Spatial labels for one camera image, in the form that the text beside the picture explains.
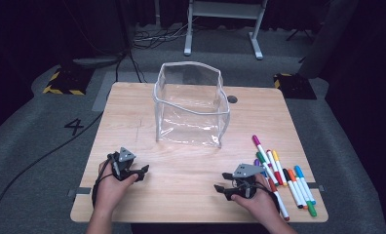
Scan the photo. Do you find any black marker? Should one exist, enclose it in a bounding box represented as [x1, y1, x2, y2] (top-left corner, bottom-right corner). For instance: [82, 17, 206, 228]
[282, 168, 304, 210]

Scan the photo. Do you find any hand-held gripper cable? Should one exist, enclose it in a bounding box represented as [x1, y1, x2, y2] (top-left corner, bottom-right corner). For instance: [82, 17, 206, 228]
[91, 154, 117, 209]
[239, 179, 282, 213]

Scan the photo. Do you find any right hand-held gripper cable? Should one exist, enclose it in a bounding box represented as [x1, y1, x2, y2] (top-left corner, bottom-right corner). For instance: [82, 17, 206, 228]
[239, 179, 282, 213]

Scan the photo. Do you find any orange marker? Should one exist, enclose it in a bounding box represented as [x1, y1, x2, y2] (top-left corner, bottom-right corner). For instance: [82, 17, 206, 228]
[287, 168, 310, 211]

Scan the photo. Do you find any white metal stand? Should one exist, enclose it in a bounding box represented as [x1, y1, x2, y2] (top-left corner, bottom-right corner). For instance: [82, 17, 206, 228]
[183, 0, 269, 61]

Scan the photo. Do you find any clear plastic zipper pouch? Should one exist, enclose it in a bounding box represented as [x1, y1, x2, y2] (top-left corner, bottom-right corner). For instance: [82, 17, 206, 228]
[152, 60, 232, 149]

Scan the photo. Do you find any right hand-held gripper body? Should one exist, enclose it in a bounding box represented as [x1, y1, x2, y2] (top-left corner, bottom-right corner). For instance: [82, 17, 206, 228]
[224, 163, 257, 202]

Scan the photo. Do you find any black yellow striped base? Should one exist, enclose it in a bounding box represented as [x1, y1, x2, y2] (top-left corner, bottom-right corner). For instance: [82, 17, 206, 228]
[273, 72, 318, 100]
[42, 66, 96, 97]

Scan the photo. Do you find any black cable behind table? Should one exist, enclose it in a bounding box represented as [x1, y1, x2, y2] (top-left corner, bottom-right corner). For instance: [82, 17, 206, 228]
[114, 48, 148, 84]

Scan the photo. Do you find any dark curtain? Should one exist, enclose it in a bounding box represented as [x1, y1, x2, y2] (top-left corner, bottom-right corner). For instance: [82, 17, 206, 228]
[0, 0, 132, 140]
[321, 0, 386, 228]

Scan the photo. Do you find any magenta marker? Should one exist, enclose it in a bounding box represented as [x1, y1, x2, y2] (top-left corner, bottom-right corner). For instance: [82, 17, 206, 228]
[251, 134, 274, 174]

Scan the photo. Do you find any black tripod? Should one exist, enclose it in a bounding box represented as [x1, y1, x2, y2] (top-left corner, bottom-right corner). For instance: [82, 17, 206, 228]
[285, 28, 316, 45]

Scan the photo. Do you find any light blue marker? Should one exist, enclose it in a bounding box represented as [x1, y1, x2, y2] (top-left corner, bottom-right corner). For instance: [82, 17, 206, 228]
[293, 164, 317, 206]

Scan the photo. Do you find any yellow marker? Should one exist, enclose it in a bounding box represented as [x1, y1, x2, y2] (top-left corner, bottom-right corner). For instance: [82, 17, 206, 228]
[271, 149, 289, 187]

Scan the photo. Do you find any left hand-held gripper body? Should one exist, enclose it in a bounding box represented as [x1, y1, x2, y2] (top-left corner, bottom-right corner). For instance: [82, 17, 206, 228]
[106, 146, 140, 182]

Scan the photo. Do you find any brick red marker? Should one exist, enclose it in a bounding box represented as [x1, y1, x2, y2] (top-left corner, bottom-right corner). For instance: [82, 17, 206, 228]
[266, 177, 291, 222]

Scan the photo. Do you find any person's left hand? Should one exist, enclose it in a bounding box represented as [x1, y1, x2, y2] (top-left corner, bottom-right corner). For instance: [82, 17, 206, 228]
[94, 160, 139, 214]

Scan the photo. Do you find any bundle of floor cables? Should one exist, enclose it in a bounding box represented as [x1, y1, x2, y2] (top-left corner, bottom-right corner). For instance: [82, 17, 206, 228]
[132, 23, 190, 50]

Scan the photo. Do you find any person's right hand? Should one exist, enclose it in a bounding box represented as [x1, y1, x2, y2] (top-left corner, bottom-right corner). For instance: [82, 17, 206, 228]
[229, 173, 282, 225]

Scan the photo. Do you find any dark green marker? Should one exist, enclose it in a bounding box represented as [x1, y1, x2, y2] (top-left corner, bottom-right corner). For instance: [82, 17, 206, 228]
[255, 151, 280, 187]

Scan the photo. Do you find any grey flat stand base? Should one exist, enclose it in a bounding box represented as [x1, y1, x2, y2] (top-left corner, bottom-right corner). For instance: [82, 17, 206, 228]
[71, 56, 126, 68]

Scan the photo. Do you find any light green marker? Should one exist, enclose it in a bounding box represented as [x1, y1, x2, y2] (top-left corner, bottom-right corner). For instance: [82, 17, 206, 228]
[296, 176, 319, 218]

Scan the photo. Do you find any left hand-held gripper cable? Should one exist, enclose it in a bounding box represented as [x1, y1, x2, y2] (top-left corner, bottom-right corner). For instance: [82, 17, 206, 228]
[91, 154, 117, 209]

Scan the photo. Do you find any grey leaning post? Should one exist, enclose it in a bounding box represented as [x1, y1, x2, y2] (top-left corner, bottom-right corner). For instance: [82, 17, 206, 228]
[297, 0, 360, 80]

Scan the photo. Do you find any long black floor cable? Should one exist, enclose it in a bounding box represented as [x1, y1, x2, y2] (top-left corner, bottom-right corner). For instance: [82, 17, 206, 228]
[0, 48, 132, 233]

